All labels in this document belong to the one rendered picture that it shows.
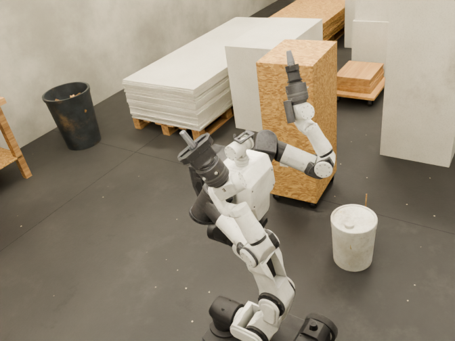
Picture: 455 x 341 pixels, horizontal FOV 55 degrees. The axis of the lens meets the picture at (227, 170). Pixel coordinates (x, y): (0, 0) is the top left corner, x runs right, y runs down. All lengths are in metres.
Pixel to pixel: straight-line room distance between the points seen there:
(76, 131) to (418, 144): 3.52
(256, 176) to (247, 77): 2.92
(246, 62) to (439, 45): 1.80
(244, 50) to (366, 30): 1.85
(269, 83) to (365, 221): 1.16
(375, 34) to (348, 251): 3.35
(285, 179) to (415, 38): 1.49
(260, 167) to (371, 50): 4.21
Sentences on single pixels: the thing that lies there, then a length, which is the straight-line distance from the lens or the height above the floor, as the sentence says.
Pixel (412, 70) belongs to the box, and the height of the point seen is 0.86.
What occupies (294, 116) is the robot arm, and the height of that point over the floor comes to 1.48.
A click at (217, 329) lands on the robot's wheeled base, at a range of 2.69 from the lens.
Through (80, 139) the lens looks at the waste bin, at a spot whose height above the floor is 0.14.
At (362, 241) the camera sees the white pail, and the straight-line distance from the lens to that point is 2.99.
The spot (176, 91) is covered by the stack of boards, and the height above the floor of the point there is 0.59.
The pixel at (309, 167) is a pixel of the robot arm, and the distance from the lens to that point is 1.93.
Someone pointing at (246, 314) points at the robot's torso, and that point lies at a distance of 2.57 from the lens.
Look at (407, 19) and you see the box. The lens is 3.82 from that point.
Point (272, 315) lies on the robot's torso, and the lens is 2.21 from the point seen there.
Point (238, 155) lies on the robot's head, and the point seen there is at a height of 1.44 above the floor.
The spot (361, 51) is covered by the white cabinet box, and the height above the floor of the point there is 0.35.
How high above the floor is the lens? 2.33
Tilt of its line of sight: 33 degrees down
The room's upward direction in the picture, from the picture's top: 9 degrees counter-clockwise
